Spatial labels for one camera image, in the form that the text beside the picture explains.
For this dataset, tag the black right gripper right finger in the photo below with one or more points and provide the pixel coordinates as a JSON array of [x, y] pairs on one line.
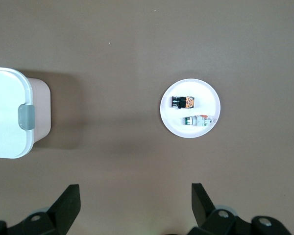
[[203, 210]]

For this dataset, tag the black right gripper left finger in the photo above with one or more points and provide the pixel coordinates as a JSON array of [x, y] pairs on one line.
[[63, 208]]

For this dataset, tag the orange black push-button switch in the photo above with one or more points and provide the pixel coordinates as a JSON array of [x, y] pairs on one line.
[[183, 101]]

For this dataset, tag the white lidded storage box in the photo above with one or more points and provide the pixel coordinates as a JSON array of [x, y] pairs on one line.
[[7, 110]]

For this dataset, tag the pink round plate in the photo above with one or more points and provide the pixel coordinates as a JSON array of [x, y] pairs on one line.
[[191, 85]]

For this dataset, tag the green white push-button switch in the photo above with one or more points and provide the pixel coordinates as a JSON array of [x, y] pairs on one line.
[[198, 121]]

